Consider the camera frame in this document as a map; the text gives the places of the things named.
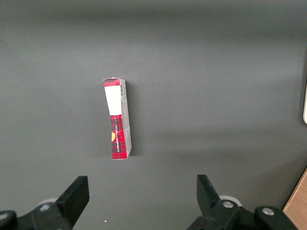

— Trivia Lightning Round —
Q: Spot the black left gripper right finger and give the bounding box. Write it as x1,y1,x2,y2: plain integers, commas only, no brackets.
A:
186,174,298,230

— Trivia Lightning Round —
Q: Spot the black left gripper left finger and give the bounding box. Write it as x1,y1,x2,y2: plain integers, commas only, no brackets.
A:
0,175,90,230

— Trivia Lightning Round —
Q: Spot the cream rectangular plastic tray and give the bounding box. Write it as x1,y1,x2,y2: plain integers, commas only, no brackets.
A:
302,80,307,125

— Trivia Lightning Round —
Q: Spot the red plaid cardboard box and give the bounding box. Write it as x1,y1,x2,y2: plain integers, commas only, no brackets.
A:
103,77,132,161

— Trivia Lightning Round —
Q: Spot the oak wooden drawer cabinet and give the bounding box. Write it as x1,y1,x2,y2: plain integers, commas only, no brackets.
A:
282,167,307,230

